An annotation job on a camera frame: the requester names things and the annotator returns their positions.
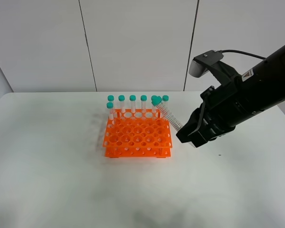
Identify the second row left tube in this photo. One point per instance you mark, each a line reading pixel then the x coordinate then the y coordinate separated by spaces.
pixel 110 108

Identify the green-capped test tube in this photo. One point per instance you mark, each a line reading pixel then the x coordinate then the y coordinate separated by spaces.
pixel 167 113

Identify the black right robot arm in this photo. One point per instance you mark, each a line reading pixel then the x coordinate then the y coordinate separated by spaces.
pixel 265 83

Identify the orange test tube rack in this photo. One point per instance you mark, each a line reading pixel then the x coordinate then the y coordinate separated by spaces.
pixel 140 135

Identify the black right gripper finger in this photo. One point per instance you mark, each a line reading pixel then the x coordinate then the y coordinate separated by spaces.
pixel 208 130
pixel 189 133

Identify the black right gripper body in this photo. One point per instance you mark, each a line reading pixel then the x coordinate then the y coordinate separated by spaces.
pixel 227 105

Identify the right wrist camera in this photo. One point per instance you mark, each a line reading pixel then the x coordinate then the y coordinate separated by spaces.
pixel 210 61

